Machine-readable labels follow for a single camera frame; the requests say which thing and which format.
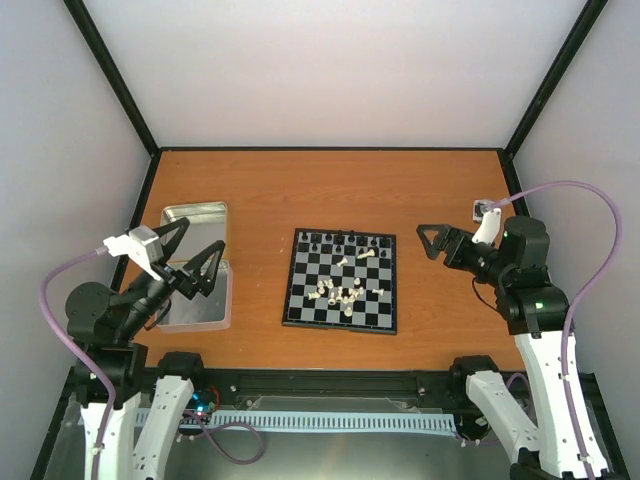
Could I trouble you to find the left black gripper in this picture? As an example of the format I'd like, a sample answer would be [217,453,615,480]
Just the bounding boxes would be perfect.
[120,215,227,337]

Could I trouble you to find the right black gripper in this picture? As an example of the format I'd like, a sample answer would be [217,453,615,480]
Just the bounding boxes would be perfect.
[417,222,511,286]

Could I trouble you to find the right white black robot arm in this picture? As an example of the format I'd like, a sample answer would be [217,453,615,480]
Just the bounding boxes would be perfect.
[417,209,614,479]

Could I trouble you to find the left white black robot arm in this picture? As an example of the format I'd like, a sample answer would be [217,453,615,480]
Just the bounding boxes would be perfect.
[65,217,226,479]

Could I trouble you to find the white chess knight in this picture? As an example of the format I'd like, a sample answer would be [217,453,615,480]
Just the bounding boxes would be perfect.
[349,288,364,303]

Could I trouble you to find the black magnetic chess board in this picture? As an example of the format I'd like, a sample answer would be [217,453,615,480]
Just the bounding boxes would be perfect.
[282,228,398,335]

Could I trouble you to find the small electronics board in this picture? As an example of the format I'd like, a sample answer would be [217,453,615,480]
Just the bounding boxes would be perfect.
[185,387,220,417]

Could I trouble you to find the silver metal tin lid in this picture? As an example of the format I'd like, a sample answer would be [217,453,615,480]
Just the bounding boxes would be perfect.
[160,202,230,262]

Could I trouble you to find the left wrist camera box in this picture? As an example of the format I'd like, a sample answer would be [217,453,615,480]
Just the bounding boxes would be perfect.
[103,226,163,273]

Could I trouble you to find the black aluminium frame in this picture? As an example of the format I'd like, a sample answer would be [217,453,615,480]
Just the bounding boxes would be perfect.
[31,1,629,479]

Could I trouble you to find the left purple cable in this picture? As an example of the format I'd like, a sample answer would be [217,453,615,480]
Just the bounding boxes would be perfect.
[40,248,117,480]

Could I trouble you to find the light blue cable duct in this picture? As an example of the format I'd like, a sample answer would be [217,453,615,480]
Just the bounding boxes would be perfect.
[134,408,457,435]

